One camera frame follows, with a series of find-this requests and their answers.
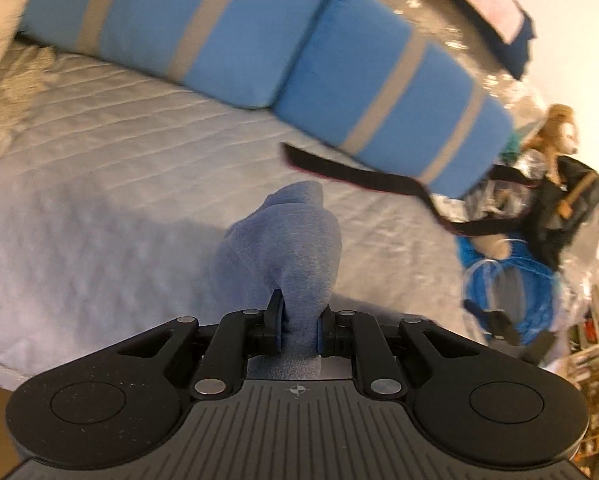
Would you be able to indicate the beige teddy bear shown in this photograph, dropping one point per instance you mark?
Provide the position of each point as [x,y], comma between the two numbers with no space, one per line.
[559,127]

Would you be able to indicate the grey-blue fleece cloth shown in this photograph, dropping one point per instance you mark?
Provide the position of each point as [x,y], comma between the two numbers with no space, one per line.
[284,250]

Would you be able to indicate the blue pillow with grey stripes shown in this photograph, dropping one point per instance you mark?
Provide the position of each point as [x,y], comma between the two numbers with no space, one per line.
[154,15]
[379,85]

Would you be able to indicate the navy pillow with pink cover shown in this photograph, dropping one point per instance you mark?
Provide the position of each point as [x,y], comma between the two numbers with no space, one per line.
[517,45]

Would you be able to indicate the black bag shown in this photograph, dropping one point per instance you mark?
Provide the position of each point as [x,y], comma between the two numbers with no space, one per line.
[579,220]

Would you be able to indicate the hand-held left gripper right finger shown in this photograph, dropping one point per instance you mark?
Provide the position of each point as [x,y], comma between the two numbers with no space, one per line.
[319,335]

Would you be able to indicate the teal cloth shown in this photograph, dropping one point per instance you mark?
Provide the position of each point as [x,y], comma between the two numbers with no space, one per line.
[512,146]

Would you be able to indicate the cluttered wooden shelf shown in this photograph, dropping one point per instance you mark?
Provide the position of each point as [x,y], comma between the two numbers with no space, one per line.
[594,360]

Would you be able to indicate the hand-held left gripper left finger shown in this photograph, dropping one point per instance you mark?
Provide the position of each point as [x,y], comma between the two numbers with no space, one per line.
[278,327]

